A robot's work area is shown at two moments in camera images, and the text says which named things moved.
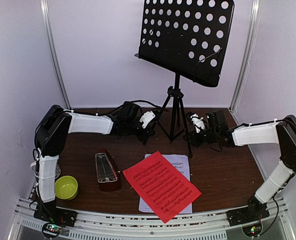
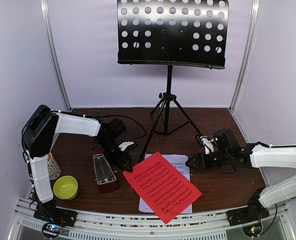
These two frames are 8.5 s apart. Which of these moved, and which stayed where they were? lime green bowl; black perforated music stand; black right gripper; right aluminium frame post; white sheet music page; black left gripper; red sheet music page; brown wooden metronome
Moved: black perforated music stand; black right gripper; black left gripper
Stayed: right aluminium frame post; brown wooden metronome; white sheet music page; red sheet music page; lime green bowl
